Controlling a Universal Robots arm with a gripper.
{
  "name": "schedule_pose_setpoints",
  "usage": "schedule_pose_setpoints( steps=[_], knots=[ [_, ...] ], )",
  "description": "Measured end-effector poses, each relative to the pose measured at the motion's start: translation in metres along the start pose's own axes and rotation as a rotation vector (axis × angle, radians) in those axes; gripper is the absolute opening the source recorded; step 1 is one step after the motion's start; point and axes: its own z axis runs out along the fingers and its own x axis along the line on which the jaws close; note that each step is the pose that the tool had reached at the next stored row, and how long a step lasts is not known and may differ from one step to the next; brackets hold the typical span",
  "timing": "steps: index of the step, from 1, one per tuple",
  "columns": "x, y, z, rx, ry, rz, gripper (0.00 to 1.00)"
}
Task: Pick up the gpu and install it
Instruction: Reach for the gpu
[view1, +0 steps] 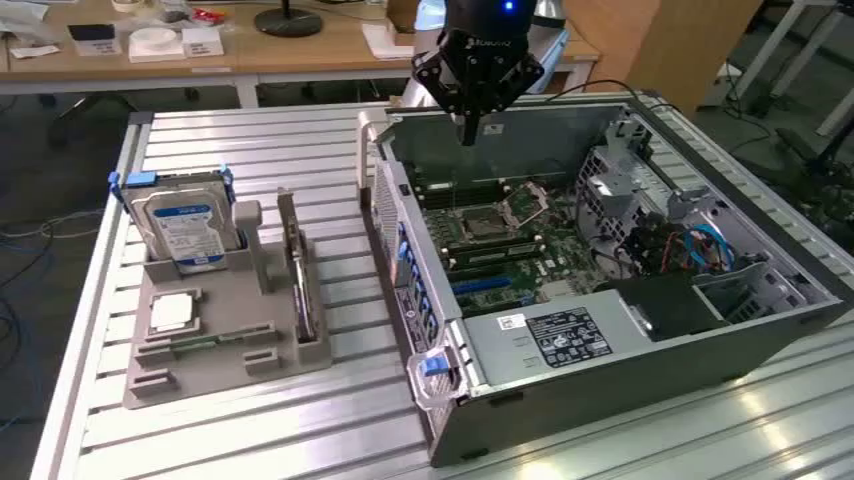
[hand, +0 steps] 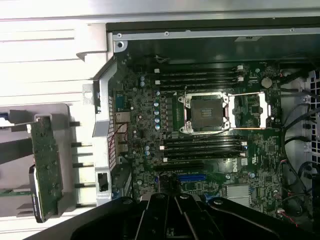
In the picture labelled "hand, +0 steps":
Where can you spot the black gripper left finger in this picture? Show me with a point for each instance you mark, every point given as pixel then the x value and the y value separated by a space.
pixel 155 217

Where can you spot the grey parts rack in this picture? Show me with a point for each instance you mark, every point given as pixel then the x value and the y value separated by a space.
pixel 65 117

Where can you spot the silver chipset heatsink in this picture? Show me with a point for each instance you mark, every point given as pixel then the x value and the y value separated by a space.
pixel 237 195

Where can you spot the CPU socket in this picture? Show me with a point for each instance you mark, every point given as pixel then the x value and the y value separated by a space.
pixel 206 113

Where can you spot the blue expansion slot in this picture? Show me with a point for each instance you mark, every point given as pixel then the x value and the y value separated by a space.
pixel 191 178

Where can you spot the black grey open PC case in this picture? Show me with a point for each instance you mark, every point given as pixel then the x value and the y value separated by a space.
pixel 175 35

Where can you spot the green motherboard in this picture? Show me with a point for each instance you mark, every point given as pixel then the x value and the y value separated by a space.
pixel 262 155

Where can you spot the silver socket cover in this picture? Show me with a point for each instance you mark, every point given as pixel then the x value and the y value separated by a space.
pixel 233 110

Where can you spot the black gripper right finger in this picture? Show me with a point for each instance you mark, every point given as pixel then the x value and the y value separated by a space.
pixel 190 217

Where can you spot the black RAM slot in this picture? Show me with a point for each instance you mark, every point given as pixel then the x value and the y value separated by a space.
pixel 197 86
pixel 202 153
pixel 197 68
pixel 202 159
pixel 202 146
pixel 202 139
pixel 197 73
pixel 197 79

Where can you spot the green RAM stick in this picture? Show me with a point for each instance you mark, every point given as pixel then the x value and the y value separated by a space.
pixel 15 193

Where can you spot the round coin battery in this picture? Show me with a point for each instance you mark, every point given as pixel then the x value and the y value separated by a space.
pixel 266 82

